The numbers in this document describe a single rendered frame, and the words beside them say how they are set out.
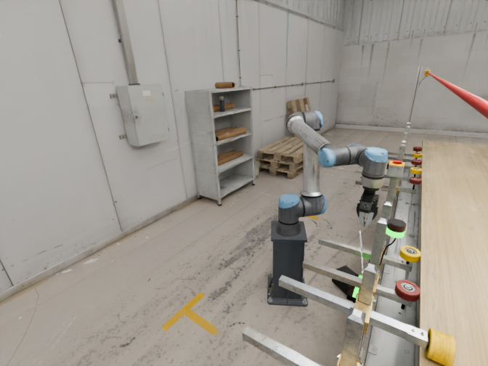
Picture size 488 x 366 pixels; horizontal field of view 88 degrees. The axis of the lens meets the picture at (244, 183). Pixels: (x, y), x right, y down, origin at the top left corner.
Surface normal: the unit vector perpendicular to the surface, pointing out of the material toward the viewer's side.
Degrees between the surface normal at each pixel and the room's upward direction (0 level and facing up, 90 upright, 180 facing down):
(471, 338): 0
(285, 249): 90
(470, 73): 90
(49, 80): 90
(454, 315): 0
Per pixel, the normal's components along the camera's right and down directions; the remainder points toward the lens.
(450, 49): -0.59, 0.33
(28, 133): 0.80, 0.19
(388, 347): -0.04, -0.92
